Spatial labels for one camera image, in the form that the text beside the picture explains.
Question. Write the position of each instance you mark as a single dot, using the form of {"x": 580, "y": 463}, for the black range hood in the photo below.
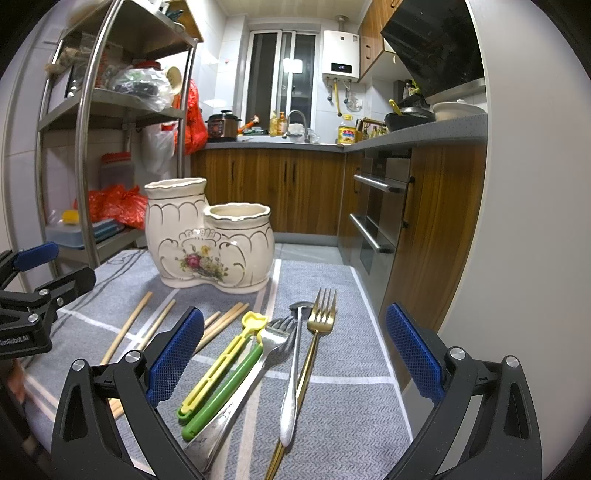
{"x": 437, "y": 42}

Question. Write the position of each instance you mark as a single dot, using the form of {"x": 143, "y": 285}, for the clear bag on shelf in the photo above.
{"x": 149, "y": 85}

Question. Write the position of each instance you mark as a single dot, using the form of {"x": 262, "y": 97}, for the silver fork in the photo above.
{"x": 277, "y": 343}

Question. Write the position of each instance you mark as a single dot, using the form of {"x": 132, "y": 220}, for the silver flower-end spoon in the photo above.
{"x": 288, "y": 415}

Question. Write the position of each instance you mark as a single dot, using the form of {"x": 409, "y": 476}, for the yellow oil bottle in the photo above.
{"x": 346, "y": 133}

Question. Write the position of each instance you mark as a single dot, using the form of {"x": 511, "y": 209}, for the yellow tulip plastic utensil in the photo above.
{"x": 251, "y": 324}

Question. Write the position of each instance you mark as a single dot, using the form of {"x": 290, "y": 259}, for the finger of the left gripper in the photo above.
{"x": 13, "y": 263}
{"x": 47, "y": 298}

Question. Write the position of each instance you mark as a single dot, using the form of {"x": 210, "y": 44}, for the white hanging plastic bag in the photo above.
{"x": 157, "y": 147}

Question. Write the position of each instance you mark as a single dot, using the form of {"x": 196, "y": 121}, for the gold fork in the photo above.
{"x": 319, "y": 323}

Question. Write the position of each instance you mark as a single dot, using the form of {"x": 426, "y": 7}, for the black wok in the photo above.
{"x": 406, "y": 115}

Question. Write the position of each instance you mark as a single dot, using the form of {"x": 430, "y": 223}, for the electric pressure cooker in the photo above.
{"x": 222, "y": 126}

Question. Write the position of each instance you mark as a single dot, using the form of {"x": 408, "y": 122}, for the red plastic bag on shelf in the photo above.
{"x": 127, "y": 207}

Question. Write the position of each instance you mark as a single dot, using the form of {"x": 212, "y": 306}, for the stainless steel shelf rack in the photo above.
{"x": 145, "y": 30}

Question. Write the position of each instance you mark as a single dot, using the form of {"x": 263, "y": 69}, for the red lid plastic container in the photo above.
{"x": 117, "y": 169}

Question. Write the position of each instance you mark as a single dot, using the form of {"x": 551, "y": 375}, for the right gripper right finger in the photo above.
{"x": 504, "y": 442}

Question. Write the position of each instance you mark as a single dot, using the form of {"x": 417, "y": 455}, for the wooden base cabinets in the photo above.
{"x": 303, "y": 188}

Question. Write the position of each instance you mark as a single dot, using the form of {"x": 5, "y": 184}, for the built-in steel oven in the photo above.
{"x": 373, "y": 201}

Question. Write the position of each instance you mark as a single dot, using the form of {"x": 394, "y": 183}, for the cream ceramic double utensil holder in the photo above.
{"x": 229, "y": 246}

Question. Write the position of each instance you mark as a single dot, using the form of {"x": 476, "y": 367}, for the green plastic utensil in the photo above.
{"x": 221, "y": 397}

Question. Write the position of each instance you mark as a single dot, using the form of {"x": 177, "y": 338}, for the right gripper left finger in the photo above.
{"x": 86, "y": 443}

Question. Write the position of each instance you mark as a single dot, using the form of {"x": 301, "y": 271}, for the kitchen faucet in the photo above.
{"x": 296, "y": 127}

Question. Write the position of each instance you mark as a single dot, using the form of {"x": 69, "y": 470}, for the window with metal frame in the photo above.
{"x": 280, "y": 74}

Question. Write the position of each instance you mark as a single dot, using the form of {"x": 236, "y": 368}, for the white water heater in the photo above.
{"x": 340, "y": 55}

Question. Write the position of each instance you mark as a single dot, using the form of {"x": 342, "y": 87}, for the red hanging plastic bag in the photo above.
{"x": 195, "y": 129}

